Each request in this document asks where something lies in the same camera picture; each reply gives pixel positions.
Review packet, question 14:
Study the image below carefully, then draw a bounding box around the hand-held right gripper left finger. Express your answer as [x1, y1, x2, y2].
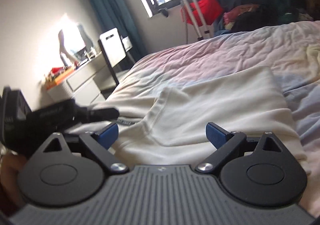
[41, 122, 130, 173]

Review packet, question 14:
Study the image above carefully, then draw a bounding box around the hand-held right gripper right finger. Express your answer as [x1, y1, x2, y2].
[196, 122, 285, 173]

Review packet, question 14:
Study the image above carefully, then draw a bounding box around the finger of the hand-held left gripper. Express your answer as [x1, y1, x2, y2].
[74, 106, 120, 123]

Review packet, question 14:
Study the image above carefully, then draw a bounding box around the cream zip-up sweatshirt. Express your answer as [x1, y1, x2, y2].
[67, 65, 305, 166]

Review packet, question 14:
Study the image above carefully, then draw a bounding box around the person's left hand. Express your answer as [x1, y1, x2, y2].
[0, 153, 27, 206]

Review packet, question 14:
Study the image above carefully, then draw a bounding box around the light grey dressing desk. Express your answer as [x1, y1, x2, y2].
[46, 51, 118, 105]

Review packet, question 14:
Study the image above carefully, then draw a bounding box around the orange flat box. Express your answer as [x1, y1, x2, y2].
[45, 68, 76, 89]

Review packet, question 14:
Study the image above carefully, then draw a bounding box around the white-backed chair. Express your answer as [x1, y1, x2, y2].
[97, 28, 137, 90]

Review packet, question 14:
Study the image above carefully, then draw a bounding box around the vanity mirror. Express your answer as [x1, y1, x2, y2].
[57, 13, 94, 65]

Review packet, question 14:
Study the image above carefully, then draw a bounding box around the pastel bed cover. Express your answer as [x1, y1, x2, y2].
[105, 21, 320, 215]

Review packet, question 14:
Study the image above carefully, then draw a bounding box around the pink garment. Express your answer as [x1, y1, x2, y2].
[223, 4, 261, 26]

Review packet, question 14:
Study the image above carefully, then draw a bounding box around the black garment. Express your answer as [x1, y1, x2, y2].
[230, 7, 301, 32]

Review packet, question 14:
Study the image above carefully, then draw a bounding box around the red garment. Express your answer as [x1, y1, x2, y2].
[181, 0, 223, 26]

